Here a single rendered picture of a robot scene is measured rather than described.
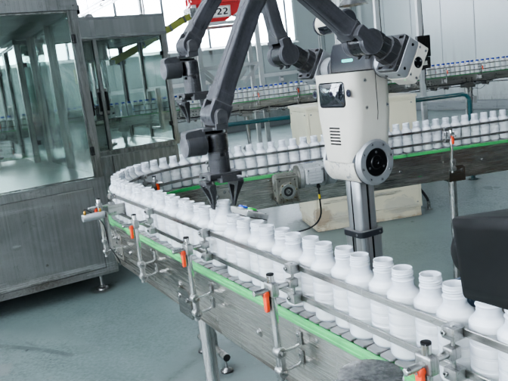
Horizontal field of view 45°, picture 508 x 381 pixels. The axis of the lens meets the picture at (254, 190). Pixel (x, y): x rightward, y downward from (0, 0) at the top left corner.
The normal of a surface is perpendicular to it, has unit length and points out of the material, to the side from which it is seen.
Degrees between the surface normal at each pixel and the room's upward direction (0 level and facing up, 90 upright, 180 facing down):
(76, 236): 90
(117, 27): 90
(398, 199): 89
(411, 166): 91
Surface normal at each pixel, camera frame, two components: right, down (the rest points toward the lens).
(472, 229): -0.98, 0.14
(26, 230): 0.50, 0.11
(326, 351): -0.86, 0.19
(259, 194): 0.20, 0.16
